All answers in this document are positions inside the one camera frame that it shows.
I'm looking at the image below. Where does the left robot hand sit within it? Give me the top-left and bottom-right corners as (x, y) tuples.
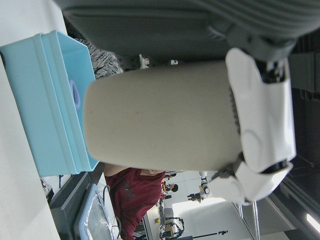
(53, 0), (320, 207)

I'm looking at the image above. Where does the white paper cup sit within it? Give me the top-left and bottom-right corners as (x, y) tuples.
(83, 60), (247, 173)

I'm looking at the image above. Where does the white humanoid robot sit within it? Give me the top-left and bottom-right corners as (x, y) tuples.
(198, 170), (213, 197)

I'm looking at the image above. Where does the black-haired background person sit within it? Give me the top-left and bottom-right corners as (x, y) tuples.
(166, 182), (180, 195)

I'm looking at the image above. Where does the person in red shirt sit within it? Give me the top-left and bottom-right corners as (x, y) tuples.
(103, 166), (167, 240)

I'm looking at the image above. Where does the black white patterned cloth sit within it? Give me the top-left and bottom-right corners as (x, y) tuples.
(74, 37), (123, 79)

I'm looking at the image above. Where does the grey teach pendant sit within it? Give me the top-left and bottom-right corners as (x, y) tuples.
(73, 183), (120, 240)

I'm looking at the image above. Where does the black ribbed electronics box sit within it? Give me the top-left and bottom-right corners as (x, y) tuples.
(48, 172), (92, 240)

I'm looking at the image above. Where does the light blue plastic box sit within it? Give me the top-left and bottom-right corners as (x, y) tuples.
(0, 29), (101, 177)

